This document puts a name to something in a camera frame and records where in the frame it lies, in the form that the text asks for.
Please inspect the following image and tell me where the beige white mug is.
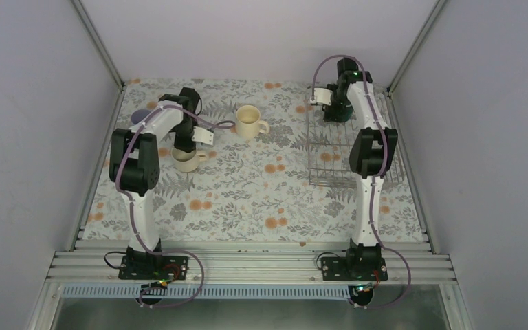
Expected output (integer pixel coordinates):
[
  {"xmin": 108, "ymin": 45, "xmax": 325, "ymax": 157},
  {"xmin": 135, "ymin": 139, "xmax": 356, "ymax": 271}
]
[{"xmin": 171, "ymin": 148, "xmax": 208, "ymax": 173}]

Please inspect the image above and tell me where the metal wire dish rack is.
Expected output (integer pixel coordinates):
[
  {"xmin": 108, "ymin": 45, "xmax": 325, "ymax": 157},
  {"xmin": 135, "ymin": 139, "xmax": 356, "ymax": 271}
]
[{"xmin": 306, "ymin": 87, "xmax": 407, "ymax": 188}]

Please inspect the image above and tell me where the lilac plastic cup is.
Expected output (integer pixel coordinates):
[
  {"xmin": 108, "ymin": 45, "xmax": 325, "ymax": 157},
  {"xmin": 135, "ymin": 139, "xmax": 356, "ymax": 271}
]
[{"xmin": 131, "ymin": 109, "xmax": 151, "ymax": 125}]

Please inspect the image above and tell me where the cream ribbed mug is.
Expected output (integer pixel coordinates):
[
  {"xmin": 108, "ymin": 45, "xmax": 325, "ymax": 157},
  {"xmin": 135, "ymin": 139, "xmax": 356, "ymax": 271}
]
[{"xmin": 236, "ymin": 105, "xmax": 270, "ymax": 140}]

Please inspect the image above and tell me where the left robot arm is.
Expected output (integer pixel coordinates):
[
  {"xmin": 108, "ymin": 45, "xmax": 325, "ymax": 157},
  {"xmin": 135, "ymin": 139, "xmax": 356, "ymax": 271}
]
[{"xmin": 109, "ymin": 87, "xmax": 201, "ymax": 278}]

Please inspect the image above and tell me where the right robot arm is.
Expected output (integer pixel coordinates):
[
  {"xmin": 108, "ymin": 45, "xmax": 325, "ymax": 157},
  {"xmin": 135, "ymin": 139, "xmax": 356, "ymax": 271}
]
[{"xmin": 322, "ymin": 56, "xmax": 398, "ymax": 280}]

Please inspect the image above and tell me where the floral table mat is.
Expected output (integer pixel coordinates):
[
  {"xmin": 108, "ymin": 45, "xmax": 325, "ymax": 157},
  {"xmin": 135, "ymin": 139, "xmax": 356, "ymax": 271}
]
[{"xmin": 84, "ymin": 78, "xmax": 424, "ymax": 243}]

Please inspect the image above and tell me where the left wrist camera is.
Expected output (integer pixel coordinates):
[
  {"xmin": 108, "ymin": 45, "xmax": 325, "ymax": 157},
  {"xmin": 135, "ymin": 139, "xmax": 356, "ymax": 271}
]
[{"xmin": 192, "ymin": 126, "xmax": 215, "ymax": 146}]

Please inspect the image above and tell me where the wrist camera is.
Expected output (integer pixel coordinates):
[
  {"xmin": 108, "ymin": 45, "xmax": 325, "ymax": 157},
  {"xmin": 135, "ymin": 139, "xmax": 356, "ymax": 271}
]
[
  {"xmin": 309, "ymin": 87, "xmax": 333, "ymax": 106},
  {"xmin": 192, "ymin": 126, "xmax": 215, "ymax": 146}
]

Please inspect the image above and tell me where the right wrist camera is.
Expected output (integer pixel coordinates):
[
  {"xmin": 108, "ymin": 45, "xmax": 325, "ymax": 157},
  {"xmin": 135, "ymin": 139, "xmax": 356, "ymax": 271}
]
[{"xmin": 309, "ymin": 87, "xmax": 333, "ymax": 106}]

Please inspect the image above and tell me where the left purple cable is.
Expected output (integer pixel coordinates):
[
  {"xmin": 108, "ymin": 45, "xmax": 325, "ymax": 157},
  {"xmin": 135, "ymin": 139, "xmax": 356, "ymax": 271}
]
[{"xmin": 114, "ymin": 104, "xmax": 237, "ymax": 309}]

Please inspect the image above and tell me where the purple cable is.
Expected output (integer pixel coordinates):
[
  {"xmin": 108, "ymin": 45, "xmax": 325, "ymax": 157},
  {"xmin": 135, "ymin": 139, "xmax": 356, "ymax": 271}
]
[
  {"xmin": 114, "ymin": 104, "xmax": 237, "ymax": 309},
  {"xmin": 310, "ymin": 55, "xmax": 413, "ymax": 311}
]

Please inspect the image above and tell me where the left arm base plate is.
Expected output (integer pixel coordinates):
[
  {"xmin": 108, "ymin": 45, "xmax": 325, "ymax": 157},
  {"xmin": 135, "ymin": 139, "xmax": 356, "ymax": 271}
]
[{"xmin": 118, "ymin": 255, "xmax": 188, "ymax": 281}]

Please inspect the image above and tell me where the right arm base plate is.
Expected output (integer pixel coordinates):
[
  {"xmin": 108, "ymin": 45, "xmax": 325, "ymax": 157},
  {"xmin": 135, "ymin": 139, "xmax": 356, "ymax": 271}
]
[{"xmin": 321, "ymin": 257, "xmax": 389, "ymax": 281}]

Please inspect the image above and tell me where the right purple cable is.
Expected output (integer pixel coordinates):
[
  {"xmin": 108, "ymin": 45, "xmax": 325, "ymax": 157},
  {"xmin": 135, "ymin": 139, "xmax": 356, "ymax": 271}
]
[{"xmin": 310, "ymin": 55, "xmax": 413, "ymax": 311}]

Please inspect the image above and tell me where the aluminium front rail frame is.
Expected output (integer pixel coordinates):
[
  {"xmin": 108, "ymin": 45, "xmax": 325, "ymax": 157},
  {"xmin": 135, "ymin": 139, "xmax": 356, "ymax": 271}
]
[{"xmin": 30, "ymin": 239, "xmax": 472, "ymax": 329}]

